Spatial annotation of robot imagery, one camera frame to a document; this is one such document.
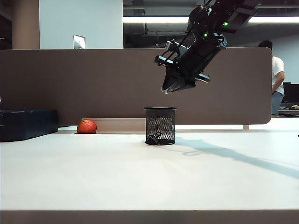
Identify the bunch of silver keys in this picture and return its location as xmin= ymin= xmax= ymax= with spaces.
xmin=149 ymin=131 xmax=164 ymax=143

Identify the black computer monitor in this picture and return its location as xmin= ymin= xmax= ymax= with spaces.
xmin=281 ymin=82 xmax=299 ymax=104

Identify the brown desk partition panel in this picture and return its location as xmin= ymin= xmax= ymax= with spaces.
xmin=0 ymin=47 xmax=273 ymax=126

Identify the white ceiling light strip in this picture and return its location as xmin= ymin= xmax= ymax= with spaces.
xmin=123 ymin=15 xmax=299 ymax=24

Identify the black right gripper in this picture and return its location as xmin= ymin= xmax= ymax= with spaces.
xmin=154 ymin=32 xmax=228 ymax=94

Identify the black mesh basket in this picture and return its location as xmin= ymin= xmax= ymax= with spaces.
xmin=143 ymin=106 xmax=178 ymax=146

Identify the dark blue plastic case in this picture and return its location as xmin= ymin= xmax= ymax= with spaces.
xmin=0 ymin=109 xmax=59 ymax=142

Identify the person in white shirt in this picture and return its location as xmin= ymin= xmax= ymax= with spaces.
xmin=258 ymin=40 xmax=285 ymax=116

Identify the grey background desk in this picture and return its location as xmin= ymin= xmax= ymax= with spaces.
xmin=278 ymin=105 xmax=299 ymax=117

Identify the orange fruit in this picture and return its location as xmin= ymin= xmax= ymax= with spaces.
xmin=76 ymin=118 xmax=98 ymax=134

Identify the beige round pillar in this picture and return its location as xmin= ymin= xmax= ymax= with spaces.
xmin=11 ymin=0 xmax=40 ymax=50

